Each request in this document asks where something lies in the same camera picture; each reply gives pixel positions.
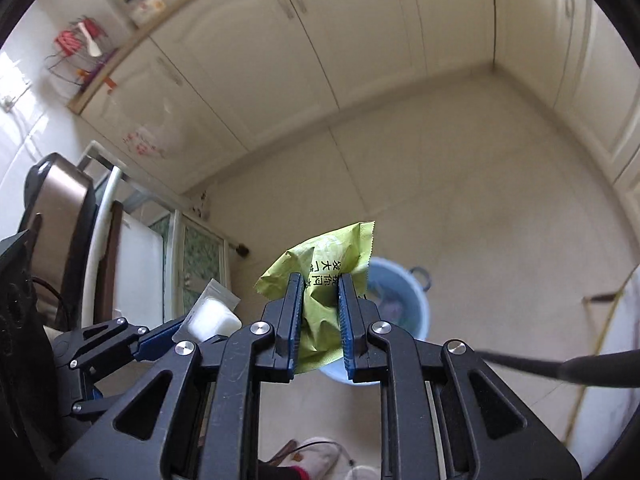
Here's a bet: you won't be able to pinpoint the white wrapper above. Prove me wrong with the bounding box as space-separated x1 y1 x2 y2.
171 278 242 344

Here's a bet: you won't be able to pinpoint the green snack wrapper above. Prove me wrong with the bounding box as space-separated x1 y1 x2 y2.
255 221 375 374

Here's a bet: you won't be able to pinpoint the pink plastic bag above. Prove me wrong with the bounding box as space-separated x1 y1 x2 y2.
122 102 186 159

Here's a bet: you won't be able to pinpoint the blue plastic trash bucket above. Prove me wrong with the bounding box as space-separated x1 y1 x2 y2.
320 257 432 386

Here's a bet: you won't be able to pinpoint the round white marble table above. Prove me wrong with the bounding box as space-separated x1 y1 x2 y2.
480 270 639 479

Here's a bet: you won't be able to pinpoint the utensil rack stand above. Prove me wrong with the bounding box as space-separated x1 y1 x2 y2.
43 15 117 92

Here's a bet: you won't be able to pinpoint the large oil bottle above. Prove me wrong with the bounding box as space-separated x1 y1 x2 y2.
124 0 166 27

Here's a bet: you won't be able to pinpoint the lower cream cabinets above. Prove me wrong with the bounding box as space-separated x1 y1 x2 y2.
70 0 639 193

